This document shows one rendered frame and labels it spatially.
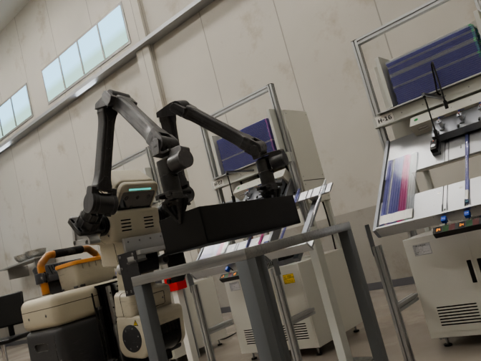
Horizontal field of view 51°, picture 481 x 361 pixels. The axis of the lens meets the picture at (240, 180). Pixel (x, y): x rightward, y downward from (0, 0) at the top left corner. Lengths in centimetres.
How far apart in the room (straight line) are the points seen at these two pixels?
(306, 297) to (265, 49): 392
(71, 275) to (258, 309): 113
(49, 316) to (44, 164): 870
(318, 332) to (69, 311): 184
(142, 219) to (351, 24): 435
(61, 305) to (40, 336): 16
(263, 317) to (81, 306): 103
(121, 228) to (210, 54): 540
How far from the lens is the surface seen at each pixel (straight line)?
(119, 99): 186
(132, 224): 209
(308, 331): 352
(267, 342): 137
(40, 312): 221
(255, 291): 135
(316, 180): 388
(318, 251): 306
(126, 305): 206
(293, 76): 633
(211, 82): 718
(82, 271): 228
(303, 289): 345
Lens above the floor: 80
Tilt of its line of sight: 8 degrees up
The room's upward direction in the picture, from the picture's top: 14 degrees counter-clockwise
